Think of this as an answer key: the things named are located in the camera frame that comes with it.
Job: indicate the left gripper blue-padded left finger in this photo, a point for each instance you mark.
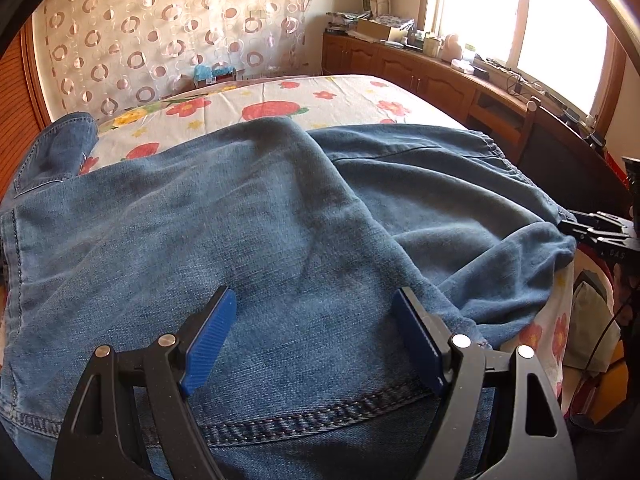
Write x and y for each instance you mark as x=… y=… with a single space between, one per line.
x=101 y=436

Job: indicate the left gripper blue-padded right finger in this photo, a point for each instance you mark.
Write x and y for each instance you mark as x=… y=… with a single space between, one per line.
x=497 y=416

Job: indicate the dark blue jeans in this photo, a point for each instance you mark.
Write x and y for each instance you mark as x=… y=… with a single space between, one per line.
x=57 y=154

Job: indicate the light blue denim jeans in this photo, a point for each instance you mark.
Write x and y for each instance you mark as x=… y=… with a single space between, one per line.
x=58 y=311

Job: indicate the dark wooden chair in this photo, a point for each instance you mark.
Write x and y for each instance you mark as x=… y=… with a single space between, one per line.
x=552 y=155

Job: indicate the brown wooden sideboard cabinet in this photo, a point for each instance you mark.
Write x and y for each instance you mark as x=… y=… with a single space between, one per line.
x=466 y=98

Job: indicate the pink figurine on sideboard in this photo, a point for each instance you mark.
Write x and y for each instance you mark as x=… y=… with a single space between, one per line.
x=451 y=49

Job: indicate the floral bed sheet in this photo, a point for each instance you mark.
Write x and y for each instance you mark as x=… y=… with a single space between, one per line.
x=300 y=105

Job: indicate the cardboard box on sideboard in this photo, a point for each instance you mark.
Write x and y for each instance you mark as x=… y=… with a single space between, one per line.
x=379 y=31

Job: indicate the blue item behind bed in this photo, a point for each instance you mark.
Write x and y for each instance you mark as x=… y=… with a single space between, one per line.
x=211 y=74

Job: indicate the white circle-patterned curtain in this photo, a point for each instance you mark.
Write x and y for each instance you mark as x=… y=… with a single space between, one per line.
x=103 y=57

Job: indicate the window with wooden frame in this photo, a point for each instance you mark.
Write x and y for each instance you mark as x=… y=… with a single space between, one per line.
x=564 y=47

